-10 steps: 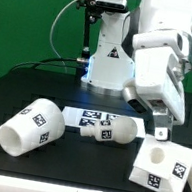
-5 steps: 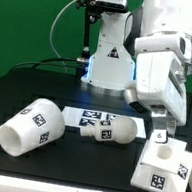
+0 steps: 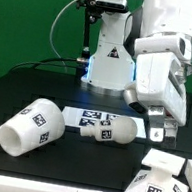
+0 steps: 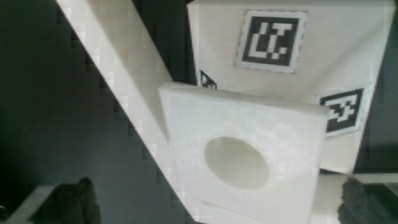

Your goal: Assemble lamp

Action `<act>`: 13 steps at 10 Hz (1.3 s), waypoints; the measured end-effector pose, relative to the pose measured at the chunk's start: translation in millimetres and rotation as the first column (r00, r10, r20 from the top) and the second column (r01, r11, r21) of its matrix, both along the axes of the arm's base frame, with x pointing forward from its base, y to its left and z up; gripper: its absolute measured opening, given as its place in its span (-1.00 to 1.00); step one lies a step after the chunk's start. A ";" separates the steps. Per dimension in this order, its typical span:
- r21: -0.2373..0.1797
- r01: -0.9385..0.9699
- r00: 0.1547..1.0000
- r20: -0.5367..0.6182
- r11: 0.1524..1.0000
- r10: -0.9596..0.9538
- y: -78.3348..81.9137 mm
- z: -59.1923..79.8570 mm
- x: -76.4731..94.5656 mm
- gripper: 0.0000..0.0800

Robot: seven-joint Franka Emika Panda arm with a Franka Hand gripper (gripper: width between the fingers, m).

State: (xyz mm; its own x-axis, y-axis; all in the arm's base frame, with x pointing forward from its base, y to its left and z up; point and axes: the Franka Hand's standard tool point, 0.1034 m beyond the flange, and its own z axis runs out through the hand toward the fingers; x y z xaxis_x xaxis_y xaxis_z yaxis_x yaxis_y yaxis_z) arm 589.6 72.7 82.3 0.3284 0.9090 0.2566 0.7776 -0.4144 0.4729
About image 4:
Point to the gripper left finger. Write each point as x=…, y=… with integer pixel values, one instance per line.
x=58, y=204

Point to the white lamp base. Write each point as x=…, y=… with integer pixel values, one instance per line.
x=257, y=127

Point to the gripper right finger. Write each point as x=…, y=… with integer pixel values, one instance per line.
x=369, y=203

